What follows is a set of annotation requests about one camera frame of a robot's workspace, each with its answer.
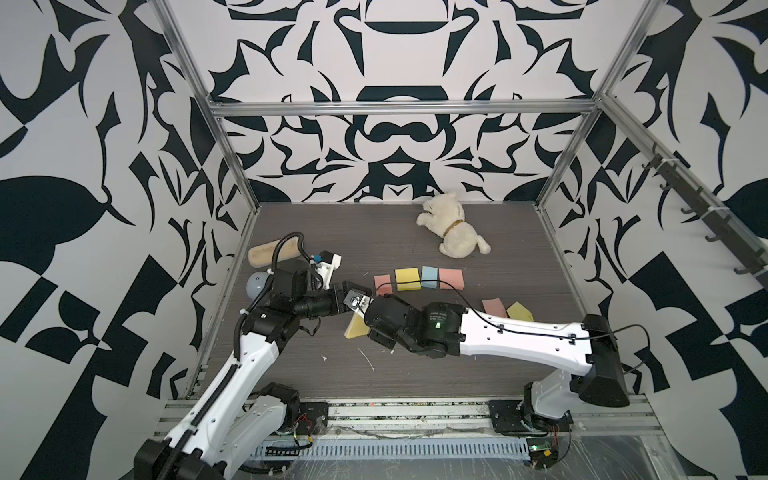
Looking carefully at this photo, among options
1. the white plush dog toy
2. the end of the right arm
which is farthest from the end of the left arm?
the white plush dog toy

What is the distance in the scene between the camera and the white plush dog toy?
1010 millimetres

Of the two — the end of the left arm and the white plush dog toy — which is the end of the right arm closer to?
the end of the left arm

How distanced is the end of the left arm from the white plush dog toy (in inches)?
18.5

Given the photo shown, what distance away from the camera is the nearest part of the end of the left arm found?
57cm
